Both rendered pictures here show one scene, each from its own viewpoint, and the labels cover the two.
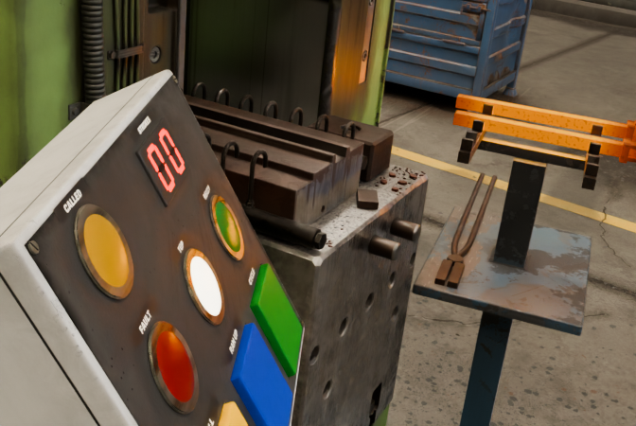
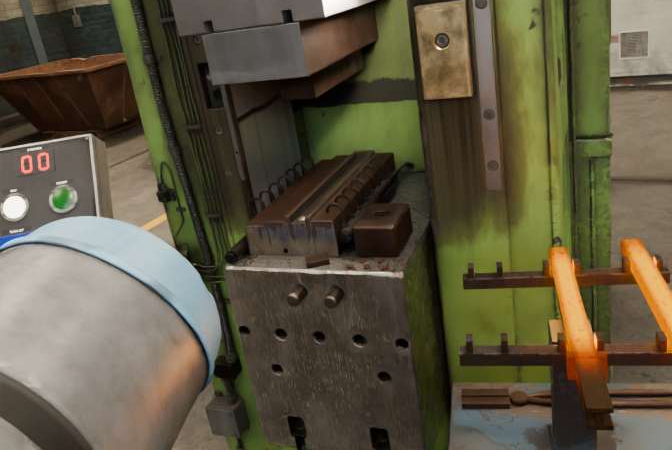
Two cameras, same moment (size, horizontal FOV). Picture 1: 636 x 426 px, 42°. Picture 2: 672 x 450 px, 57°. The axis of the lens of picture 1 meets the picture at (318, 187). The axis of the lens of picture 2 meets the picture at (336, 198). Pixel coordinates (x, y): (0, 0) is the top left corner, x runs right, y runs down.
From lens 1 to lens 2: 1.63 m
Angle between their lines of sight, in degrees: 81
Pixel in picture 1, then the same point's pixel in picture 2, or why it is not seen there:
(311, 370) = (244, 340)
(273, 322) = not seen: hidden behind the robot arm
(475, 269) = (518, 417)
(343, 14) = (430, 124)
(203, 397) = not seen: outside the picture
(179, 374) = not seen: outside the picture
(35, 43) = (144, 117)
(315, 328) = (237, 312)
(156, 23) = (214, 114)
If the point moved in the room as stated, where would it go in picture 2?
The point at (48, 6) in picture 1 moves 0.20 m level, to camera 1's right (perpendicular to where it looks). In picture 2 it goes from (147, 102) to (127, 122)
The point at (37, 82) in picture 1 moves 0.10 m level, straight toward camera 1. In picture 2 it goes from (149, 133) to (105, 144)
